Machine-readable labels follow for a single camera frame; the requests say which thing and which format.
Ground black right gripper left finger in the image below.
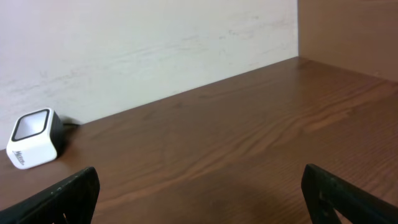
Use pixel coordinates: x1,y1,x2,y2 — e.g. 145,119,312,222
1,167,100,224

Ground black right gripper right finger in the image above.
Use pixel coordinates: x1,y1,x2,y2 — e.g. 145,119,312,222
301,164,397,223

